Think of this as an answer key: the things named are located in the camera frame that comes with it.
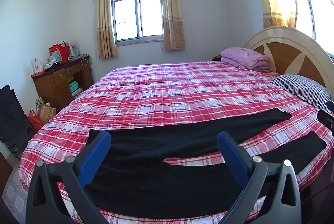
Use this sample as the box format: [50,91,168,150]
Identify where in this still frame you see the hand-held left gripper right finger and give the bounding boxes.
[216,131,302,224]

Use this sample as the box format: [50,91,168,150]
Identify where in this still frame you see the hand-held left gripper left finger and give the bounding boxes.
[25,131,112,224]

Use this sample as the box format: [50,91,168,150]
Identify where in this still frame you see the black pants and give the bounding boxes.
[85,107,327,218]

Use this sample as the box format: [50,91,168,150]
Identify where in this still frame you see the striped pillow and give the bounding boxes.
[270,74,332,109]

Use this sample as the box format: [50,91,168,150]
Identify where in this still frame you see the red plastic bag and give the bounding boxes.
[28,110,43,130]

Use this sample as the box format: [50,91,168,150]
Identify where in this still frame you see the stack of books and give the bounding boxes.
[68,80,83,98]

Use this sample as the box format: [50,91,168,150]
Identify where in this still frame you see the wooden bed headboard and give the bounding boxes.
[244,26,334,89]

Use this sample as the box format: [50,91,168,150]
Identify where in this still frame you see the wooden desk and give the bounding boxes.
[31,59,94,113]

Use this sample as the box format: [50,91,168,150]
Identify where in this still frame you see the black folding chair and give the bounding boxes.
[0,85,38,160]

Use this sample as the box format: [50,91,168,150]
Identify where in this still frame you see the red plaid bed sheet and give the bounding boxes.
[19,60,334,224]

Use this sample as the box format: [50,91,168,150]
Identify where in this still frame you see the folded pink blanket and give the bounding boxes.
[220,47,270,70]

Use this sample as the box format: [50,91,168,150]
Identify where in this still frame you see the white greeting card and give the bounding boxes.
[31,58,42,73]

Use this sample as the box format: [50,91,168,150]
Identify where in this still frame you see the white paper bag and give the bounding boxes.
[68,43,79,57]

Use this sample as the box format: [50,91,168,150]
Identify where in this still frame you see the red gift bag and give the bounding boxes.
[49,42,70,63]

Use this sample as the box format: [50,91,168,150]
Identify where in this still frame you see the side window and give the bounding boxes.
[292,0,334,57]

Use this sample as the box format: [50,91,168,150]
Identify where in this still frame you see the beige floral curtain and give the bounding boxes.
[161,0,186,51]
[97,0,118,59]

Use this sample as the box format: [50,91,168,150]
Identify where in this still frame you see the sliding window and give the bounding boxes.
[111,0,164,43]

